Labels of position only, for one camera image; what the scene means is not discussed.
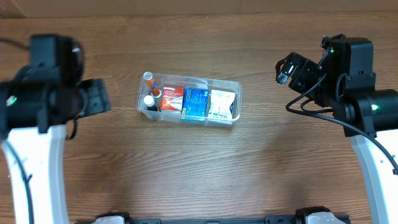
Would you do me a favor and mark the white medicine box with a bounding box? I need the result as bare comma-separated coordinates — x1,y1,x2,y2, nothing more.
208,90,236,120

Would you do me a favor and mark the dark brown syrup bottle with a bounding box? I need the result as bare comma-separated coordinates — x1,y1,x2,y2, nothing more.
143,95,158,111

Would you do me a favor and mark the blue lozenge box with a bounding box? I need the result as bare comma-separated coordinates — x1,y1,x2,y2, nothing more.
182,88,209,121

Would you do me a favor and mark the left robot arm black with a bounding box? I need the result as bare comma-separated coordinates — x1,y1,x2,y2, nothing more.
1,34,111,223

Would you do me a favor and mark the clear plastic container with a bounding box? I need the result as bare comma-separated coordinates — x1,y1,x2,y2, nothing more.
136,72,243,127

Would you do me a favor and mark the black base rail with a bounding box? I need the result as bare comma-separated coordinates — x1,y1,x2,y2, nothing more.
74,211,351,224

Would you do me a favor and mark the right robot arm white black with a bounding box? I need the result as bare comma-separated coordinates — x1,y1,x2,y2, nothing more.
275,34,397,223

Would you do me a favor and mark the red medicine box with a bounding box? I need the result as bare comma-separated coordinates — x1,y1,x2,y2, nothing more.
160,86,184,112

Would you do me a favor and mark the orange tablet tube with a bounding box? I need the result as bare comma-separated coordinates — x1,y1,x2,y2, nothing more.
143,72,162,99

